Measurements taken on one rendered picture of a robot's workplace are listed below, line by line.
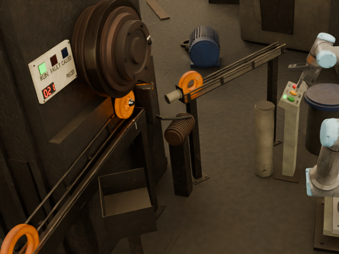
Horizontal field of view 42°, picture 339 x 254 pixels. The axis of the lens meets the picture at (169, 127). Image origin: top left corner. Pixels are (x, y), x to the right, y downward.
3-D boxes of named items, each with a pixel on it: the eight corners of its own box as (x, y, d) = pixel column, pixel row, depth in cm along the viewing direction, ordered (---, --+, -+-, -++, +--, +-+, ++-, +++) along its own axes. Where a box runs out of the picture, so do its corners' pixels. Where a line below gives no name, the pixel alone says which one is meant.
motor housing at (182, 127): (170, 197, 288) (161, 127, 260) (183, 176, 305) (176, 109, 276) (188, 201, 283) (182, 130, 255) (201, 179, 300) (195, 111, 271)
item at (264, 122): (252, 175, 298) (252, 108, 270) (257, 165, 307) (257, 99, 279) (270, 179, 294) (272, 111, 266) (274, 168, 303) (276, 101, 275)
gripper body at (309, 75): (312, 87, 246) (321, 69, 238) (297, 80, 248) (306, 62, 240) (314, 80, 252) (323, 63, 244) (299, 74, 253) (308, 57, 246)
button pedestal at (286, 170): (272, 181, 291) (275, 99, 258) (280, 160, 309) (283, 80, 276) (297, 186, 285) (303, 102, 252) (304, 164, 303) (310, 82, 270)
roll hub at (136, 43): (108, 39, 194) (135, 9, 212) (122, 90, 212) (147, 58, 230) (119, 40, 192) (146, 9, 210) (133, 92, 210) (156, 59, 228)
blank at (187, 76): (187, 100, 272) (190, 102, 269) (173, 85, 261) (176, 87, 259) (204, 80, 272) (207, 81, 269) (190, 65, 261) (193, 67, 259)
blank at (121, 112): (114, 121, 227) (120, 122, 226) (114, 91, 223) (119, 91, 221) (129, 114, 241) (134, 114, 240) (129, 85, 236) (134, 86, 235)
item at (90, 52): (70, 29, 185) (121, -19, 216) (100, 116, 216) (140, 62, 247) (83, 30, 183) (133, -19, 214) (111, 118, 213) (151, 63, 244)
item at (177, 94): (165, 102, 265) (163, 93, 261) (177, 95, 268) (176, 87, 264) (170, 105, 260) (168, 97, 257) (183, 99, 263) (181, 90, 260)
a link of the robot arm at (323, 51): (342, 52, 217) (338, 40, 226) (317, 53, 219) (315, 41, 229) (340, 69, 223) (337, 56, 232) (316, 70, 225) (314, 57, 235)
